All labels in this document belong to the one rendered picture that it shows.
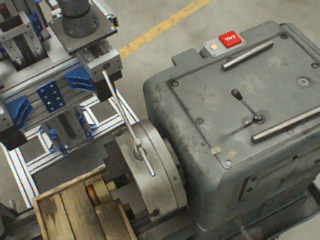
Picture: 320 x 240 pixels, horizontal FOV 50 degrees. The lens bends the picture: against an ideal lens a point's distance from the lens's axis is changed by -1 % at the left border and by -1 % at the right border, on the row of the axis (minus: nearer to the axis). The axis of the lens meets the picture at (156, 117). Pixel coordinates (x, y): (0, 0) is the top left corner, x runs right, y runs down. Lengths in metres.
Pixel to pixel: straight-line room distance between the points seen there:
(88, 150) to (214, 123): 1.35
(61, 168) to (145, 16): 1.69
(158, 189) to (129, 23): 2.41
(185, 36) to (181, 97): 2.02
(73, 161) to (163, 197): 1.28
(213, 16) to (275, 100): 2.24
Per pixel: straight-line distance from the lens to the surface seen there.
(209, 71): 1.15
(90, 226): 1.34
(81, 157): 2.25
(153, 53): 2.97
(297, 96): 1.13
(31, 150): 2.39
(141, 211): 1.07
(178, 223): 1.32
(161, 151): 1.01
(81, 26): 1.44
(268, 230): 1.68
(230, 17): 3.28
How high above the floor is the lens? 2.13
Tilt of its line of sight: 56 degrees down
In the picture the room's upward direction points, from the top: 8 degrees counter-clockwise
